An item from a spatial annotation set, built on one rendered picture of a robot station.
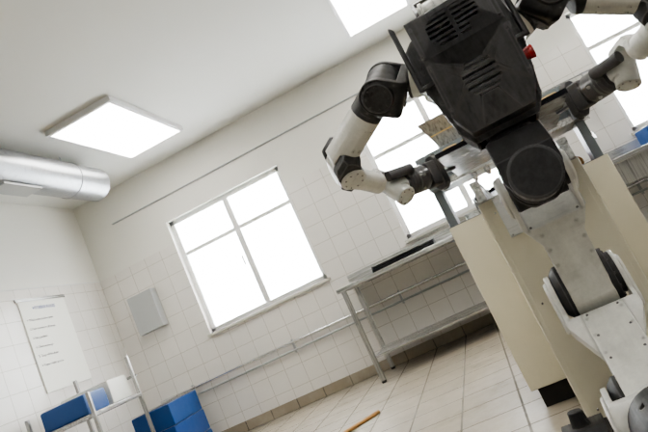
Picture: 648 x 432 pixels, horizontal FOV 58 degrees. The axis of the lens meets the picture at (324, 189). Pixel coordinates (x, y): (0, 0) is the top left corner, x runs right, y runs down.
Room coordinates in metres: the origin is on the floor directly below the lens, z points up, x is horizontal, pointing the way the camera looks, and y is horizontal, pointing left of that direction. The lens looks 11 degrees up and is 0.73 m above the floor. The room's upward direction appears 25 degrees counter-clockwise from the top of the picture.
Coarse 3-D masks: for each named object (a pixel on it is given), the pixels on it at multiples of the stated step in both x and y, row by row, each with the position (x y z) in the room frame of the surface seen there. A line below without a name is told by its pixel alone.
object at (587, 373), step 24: (576, 168) 1.82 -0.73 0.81; (600, 216) 1.83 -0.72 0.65; (504, 240) 1.90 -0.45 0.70; (528, 240) 1.88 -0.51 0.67; (600, 240) 1.83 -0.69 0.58; (624, 240) 1.82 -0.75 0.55; (528, 264) 1.89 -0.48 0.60; (552, 264) 1.88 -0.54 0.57; (624, 264) 1.83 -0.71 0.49; (528, 288) 1.90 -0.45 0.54; (552, 312) 1.89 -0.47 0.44; (552, 336) 1.90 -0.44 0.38; (576, 360) 1.89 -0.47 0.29; (600, 360) 1.88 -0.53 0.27; (576, 384) 1.90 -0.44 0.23; (600, 384) 1.89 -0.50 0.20; (600, 408) 1.89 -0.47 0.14
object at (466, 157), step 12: (552, 96) 1.60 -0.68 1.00; (564, 96) 1.64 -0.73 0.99; (552, 108) 1.73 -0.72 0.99; (540, 120) 1.85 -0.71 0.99; (552, 120) 1.96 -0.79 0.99; (456, 144) 1.68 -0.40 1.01; (468, 144) 1.68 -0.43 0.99; (444, 156) 1.71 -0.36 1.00; (456, 156) 1.81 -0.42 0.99; (468, 156) 1.91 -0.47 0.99; (480, 156) 2.04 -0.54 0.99; (456, 168) 2.05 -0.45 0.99; (468, 168) 2.19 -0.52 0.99
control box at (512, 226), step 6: (492, 198) 1.86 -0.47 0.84; (498, 198) 1.86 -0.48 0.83; (582, 198) 1.80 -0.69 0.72; (498, 204) 1.86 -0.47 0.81; (498, 210) 1.87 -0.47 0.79; (504, 210) 1.86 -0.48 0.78; (504, 216) 1.86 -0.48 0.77; (504, 222) 1.86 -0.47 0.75; (510, 222) 1.86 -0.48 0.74; (516, 222) 1.86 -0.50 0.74; (510, 228) 1.86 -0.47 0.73; (516, 228) 1.86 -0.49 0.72; (510, 234) 1.87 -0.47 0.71; (516, 234) 1.86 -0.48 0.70
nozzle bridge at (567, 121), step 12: (564, 120) 2.49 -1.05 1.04; (576, 120) 2.47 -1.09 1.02; (552, 132) 2.52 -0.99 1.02; (564, 132) 2.73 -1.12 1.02; (576, 132) 2.63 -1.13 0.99; (588, 132) 2.54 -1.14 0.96; (588, 144) 2.54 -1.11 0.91; (480, 168) 2.60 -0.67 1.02; (492, 168) 2.81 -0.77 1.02; (456, 180) 2.65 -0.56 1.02; (468, 180) 2.86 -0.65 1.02; (432, 192) 2.66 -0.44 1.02; (444, 192) 2.79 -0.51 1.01; (444, 204) 2.72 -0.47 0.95; (456, 216) 2.80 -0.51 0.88
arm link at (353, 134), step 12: (348, 120) 1.51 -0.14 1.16; (360, 120) 1.49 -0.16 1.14; (336, 132) 1.57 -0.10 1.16; (348, 132) 1.52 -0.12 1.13; (360, 132) 1.52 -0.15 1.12; (372, 132) 1.54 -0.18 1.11; (336, 144) 1.56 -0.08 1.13; (348, 144) 1.54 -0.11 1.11; (360, 144) 1.55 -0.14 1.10; (324, 156) 1.65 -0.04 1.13; (336, 156) 1.57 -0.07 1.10; (348, 156) 1.57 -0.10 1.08; (336, 168) 1.59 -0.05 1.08; (348, 168) 1.58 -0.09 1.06; (360, 168) 1.60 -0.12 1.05; (348, 180) 1.62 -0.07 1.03; (360, 180) 1.64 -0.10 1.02
